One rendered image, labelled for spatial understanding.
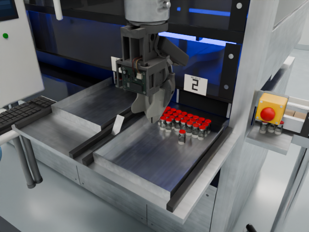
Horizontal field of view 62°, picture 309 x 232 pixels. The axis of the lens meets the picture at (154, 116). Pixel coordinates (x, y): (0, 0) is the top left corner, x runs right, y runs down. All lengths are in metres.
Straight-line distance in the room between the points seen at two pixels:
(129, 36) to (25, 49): 0.98
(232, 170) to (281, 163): 1.33
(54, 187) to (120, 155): 1.28
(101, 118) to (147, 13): 0.61
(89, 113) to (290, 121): 0.72
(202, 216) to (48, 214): 1.03
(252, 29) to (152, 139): 0.44
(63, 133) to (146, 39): 0.57
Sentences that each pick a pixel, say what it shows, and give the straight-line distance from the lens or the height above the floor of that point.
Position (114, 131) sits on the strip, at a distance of 0.88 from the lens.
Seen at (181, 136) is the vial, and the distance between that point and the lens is 0.81.
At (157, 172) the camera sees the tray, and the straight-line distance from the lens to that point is 0.73.
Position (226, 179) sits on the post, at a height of 0.67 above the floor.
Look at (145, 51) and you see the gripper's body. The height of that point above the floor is 1.25.
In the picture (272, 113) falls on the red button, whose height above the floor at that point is 1.01.
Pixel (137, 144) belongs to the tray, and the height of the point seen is 0.88.
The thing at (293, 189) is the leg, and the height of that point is 0.62.
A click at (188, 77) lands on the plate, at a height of 1.04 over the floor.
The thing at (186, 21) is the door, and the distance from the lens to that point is 0.87.
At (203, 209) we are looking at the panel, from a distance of 1.23.
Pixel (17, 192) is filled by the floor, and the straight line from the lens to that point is 2.10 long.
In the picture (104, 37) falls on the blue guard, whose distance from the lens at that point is 1.10.
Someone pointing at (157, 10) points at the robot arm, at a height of 1.32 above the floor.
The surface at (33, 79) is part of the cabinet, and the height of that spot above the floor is 0.88.
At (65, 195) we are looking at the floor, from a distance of 1.95.
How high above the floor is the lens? 1.38
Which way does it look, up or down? 31 degrees down
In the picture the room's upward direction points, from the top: straight up
